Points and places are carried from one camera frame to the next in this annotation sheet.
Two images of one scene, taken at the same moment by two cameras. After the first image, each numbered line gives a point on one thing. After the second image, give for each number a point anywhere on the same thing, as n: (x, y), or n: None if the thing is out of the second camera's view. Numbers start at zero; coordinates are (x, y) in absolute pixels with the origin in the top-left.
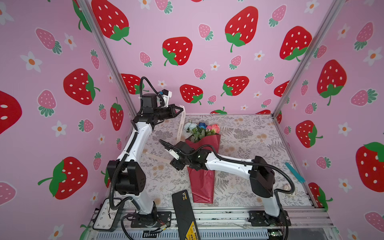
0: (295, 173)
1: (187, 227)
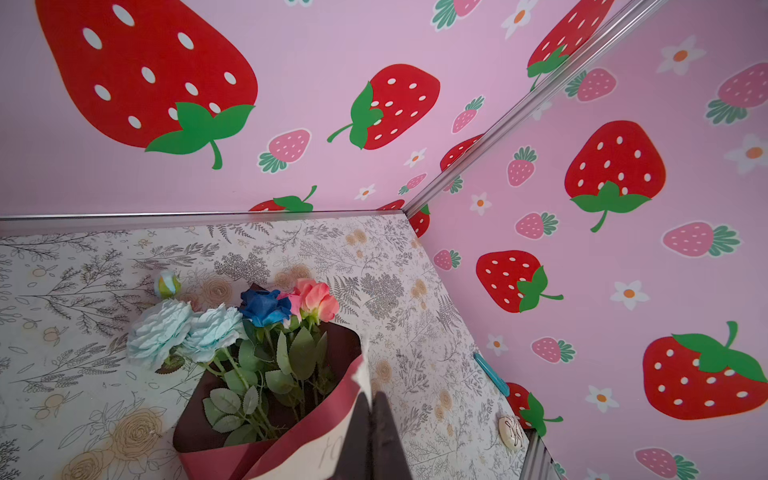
0: (492, 375)
1: None
